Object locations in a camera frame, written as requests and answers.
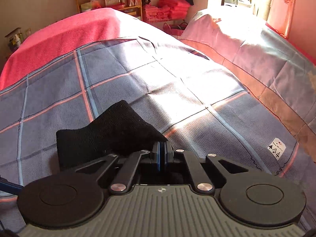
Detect black knit pants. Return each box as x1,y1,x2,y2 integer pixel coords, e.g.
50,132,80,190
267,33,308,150
56,100,167,171

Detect blue plaid bed sheet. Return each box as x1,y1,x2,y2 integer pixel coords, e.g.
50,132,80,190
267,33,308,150
0,7,316,228

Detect pink folded towels pile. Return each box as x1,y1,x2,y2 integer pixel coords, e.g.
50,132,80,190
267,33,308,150
143,0,191,23

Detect pink fleece blanket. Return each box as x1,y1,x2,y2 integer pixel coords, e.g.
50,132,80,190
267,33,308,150
1,8,126,90

